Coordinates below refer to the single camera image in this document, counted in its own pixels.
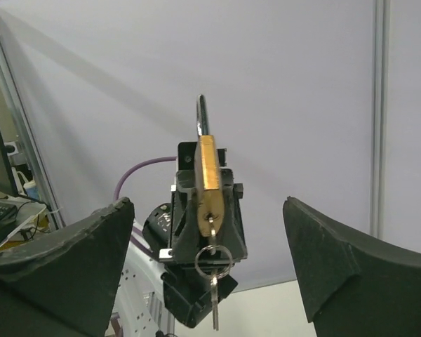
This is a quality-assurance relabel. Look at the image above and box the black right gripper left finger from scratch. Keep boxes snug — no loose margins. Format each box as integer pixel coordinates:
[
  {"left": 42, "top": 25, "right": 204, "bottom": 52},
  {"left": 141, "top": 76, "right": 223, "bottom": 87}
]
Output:
[{"left": 0, "top": 197, "right": 135, "bottom": 336}]

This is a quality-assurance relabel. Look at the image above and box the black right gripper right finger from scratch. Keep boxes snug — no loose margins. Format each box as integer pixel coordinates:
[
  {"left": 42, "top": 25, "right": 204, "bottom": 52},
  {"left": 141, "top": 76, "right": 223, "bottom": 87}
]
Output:
[{"left": 283, "top": 197, "right": 421, "bottom": 336}]

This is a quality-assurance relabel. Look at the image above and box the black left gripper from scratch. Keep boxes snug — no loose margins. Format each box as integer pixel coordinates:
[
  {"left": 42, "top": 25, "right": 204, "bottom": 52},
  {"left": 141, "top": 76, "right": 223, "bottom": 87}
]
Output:
[{"left": 162, "top": 142, "right": 248, "bottom": 328}]

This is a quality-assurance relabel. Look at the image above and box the silver key pair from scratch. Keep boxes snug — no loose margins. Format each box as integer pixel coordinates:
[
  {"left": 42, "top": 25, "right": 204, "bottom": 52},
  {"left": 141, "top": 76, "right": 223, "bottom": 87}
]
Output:
[{"left": 194, "top": 215, "right": 233, "bottom": 331}]

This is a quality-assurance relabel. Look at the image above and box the long-shackle brass padlock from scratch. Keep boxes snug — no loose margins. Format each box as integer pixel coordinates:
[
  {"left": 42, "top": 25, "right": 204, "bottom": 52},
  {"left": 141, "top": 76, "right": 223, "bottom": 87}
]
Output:
[{"left": 194, "top": 94, "right": 225, "bottom": 237}]

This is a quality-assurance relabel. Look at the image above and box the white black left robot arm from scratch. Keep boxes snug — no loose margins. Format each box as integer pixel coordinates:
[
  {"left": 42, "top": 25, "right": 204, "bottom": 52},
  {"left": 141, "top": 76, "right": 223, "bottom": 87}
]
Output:
[{"left": 112, "top": 136, "right": 248, "bottom": 336}]

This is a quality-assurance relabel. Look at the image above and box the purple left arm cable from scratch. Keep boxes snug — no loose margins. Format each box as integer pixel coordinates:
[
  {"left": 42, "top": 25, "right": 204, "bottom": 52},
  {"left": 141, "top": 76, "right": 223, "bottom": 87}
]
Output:
[{"left": 110, "top": 156, "right": 178, "bottom": 253}]

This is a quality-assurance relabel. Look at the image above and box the aluminium frame post left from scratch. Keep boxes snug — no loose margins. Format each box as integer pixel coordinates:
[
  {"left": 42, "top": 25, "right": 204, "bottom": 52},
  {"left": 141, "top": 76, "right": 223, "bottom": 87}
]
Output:
[{"left": 0, "top": 0, "right": 66, "bottom": 229}]

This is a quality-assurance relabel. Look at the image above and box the aluminium frame post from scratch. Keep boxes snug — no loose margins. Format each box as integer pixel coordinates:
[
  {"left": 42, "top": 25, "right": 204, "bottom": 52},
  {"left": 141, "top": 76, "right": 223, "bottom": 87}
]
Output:
[
  {"left": 0, "top": 0, "right": 66, "bottom": 229},
  {"left": 369, "top": 0, "right": 391, "bottom": 239}
]

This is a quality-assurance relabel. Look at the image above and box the aluminium frame post right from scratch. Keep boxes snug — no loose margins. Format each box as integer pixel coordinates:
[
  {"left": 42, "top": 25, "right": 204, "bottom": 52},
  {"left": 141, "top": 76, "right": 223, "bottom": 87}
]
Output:
[{"left": 369, "top": 0, "right": 391, "bottom": 239}]

